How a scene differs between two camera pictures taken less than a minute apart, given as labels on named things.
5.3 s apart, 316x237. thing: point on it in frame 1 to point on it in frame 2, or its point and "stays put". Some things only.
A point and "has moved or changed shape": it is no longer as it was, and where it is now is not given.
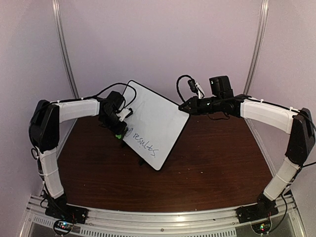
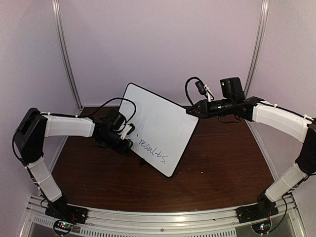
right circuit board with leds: x=261 y=227 stays put
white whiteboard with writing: x=155 y=125 has moved or changed shape
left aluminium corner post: x=57 y=19 stays put
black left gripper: x=119 y=130 to x=121 y=149
